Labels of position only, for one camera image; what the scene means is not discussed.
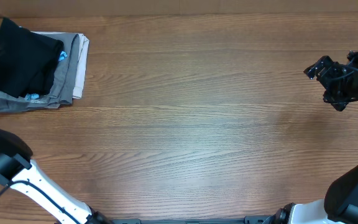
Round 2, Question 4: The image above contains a black polo shirt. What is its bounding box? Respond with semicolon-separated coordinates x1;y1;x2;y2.
0;18;64;98

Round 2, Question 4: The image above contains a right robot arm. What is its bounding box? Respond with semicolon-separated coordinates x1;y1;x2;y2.
266;52;358;223

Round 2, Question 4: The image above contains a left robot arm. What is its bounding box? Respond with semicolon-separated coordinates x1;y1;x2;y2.
0;129;112;224

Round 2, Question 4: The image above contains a white folded garment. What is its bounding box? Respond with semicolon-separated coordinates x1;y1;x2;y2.
31;32;90;104

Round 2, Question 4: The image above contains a light blue cloth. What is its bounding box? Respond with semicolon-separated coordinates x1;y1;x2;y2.
25;51;68;101

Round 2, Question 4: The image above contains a grey folded garment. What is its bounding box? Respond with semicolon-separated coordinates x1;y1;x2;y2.
0;32;89;113

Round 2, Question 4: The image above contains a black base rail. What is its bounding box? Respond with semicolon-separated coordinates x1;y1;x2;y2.
111;215;275;224

